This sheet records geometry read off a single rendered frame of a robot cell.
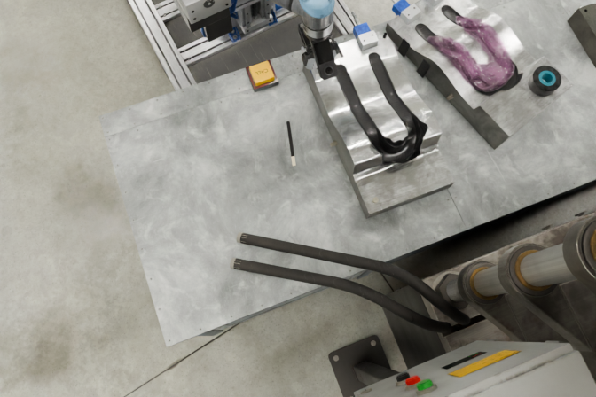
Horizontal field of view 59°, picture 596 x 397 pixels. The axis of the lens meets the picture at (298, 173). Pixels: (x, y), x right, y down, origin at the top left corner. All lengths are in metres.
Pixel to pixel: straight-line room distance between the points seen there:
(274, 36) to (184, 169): 1.03
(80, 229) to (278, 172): 1.18
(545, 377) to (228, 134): 1.06
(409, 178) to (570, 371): 0.77
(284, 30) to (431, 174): 1.16
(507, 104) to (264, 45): 1.17
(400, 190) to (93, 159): 1.51
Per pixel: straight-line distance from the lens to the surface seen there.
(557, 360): 0.87
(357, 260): 1.37
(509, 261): 1.06
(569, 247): 0.85
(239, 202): 1.51
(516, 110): 1.61
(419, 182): 1.50
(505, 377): 0.85
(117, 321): 2.36
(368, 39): 1.59
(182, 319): 1.48
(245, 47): 2.38
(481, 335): 1.56
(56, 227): 2.51
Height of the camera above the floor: 2.25
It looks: 73 degrees down
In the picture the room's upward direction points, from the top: 4 degrees clockwise
